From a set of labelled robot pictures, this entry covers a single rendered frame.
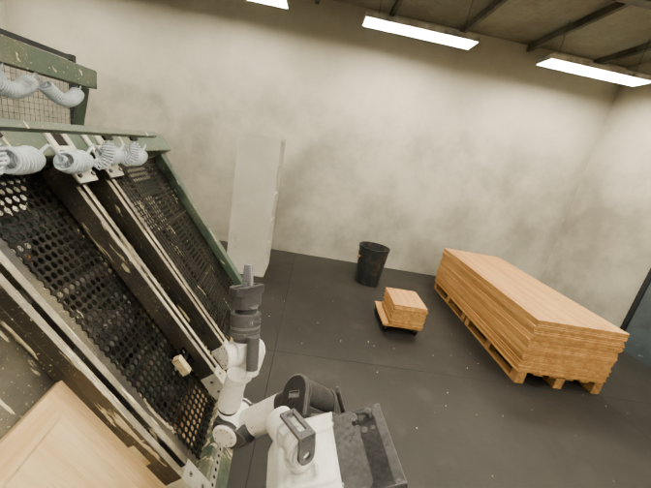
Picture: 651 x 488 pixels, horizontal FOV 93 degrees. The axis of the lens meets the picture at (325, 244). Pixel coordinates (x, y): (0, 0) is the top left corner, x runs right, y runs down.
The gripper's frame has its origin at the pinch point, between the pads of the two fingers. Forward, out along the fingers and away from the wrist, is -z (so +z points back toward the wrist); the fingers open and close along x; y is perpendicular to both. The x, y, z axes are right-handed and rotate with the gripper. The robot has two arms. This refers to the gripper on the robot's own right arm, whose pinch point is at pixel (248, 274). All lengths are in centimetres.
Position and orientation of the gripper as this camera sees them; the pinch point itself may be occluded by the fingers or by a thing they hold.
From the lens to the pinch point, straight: 94.4
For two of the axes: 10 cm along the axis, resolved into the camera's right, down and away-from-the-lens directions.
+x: -4.1, 0.0, -9.1
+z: -0.6, 10.0, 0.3
